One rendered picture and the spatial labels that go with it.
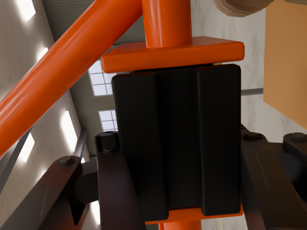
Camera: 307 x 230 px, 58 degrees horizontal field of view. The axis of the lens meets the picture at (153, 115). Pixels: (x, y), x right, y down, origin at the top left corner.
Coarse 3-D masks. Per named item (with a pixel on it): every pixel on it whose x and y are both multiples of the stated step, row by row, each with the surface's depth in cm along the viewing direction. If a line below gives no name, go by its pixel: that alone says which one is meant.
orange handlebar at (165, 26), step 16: (144, 0) 12; (160, 0) 12; (176, 0) 12; (144, 16) 12; (160, 16) 12; (176, 16) 12; (160, 32) 12; (176, 32) 12; (160, 224) 20; (176, 224) 15; (192, 224) 15
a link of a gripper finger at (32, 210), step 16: (64, 160) 12; (80, 160) 12; (48, 176) 11; (64, 176) 11; (32, 192) 10; (48, 192) 10; (64, 192) 10; (16, 208) 9; (32, 208) 9; (48, 208) 9; (64, 208) 10; (80, 208) 12; (16, 224) 8; (32, 224) 8; (48, 224) 8; (64, 224) 10; (80, 224) 11
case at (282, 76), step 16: (272, 16) 30; (288, 16) 27; (304, 16) 24; (272, 32) 31; (288, 32) 27; (304, 32) 24; (272, 48) 31; (288, 48) 28; (304, 48) 25; (272, 64) 32; (288, 64) 28; (304, 64) 25; (272, 80) 32; (288, 80) 28; (304, 80) 25; (272, 96) 32; (288, 96) 29; (304, 96) 25; (288, 112) 29; (304, 112) 26; (304, 128) 26
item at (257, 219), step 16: (256, 144) 12; (256, 160) 10; (272, 160) 10; (256, 176) 9; (272, 176) 9; (240, 192) 12; (256, 192) 8; (272, 192) 8; (288, 192) 8; (256, 208) 8; (272, 208) 8; (288, 208) 8; (304, 208) 7; (256, 224) 8; (272, 224) 7; (288, 224) 7; (304, 224) 7
